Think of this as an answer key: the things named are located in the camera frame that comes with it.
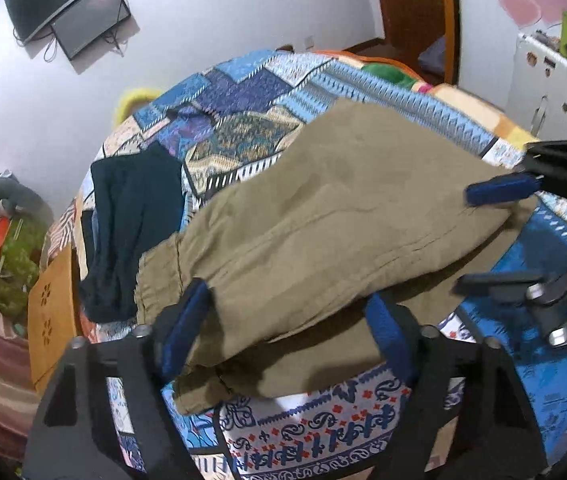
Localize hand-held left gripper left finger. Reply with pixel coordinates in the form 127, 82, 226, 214
22, 277, 214, 480

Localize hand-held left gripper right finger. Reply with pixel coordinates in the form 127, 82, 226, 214
363, 292, 550, 480

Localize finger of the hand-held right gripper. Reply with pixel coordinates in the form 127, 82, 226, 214
465, 139, 567, 207
452, 255, 567, 347

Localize khaki pants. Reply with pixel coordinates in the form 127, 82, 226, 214
134, 97, 539, 416

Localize white cabinet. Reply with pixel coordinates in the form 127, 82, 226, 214
506, 32, 567, 142

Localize orange patterned blanket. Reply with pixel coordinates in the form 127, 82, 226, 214
313, 49, 539, 153

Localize dark navy garment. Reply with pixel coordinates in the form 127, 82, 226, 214
80, 141, 185, 325

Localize wooden bed board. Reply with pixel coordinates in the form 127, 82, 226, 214
28, 244, 84, 397

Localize green patterned cloth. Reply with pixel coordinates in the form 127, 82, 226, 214
0, 215, 50, 323

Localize wooden door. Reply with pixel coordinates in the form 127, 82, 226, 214
371, 0, 460, 86

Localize grey bag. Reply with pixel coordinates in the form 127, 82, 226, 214
0, 174, 55, 228

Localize yellow fluffy toy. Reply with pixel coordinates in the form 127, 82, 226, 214
115, 87, 162, 123

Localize blue patchwork blanket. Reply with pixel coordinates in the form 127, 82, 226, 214
44, 49, 567, 480

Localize small black monitor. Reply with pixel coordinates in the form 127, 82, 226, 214
51, 0, 132, 61

